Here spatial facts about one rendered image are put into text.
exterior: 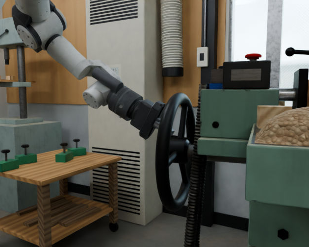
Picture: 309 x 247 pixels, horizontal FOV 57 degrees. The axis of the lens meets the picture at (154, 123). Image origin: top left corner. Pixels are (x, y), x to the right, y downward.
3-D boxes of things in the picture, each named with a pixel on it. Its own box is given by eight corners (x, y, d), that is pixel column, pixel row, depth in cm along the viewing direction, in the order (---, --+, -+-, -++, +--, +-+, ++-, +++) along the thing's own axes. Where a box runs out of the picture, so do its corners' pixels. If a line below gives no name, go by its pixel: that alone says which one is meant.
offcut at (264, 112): (291, 129, 41) (292, 106, 41) (258, 128, 42) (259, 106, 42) (286, 127, 44) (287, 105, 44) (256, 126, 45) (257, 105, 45)
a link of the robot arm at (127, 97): (139, 143, 82) (107, 122, 85) (152, 135, 91) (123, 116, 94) (158, 106, 77) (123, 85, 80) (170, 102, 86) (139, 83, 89)
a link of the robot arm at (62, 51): (65, 83, 90) (20, 41, 90) (89, 64, 95) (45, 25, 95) (67, 64, 80) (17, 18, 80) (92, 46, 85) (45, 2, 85)
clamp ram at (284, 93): (260, 115, 61) (262, 72, 60) (299, 116, 58) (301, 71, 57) (260, 119, 52) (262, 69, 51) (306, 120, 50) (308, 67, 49)
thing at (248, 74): (216, 90, 65) (216, 65, 64) (268, 89, 61) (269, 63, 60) (205, 88, 53) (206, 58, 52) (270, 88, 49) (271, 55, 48)
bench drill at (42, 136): (28, 187, 292) (20, 29, 276) (73, 198, 262) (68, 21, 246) (-19, 203, 250) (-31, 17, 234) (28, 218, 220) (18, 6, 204)
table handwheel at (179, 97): (145, 98, 56) (150, 233, 61) (253, 99, 49) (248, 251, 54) (183, 88, 83) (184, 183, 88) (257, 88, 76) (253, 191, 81)
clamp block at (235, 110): (212, 128, 67) (212, 90, 66) (273, 131, 63) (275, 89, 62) (198, 137, 54) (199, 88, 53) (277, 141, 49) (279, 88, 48)
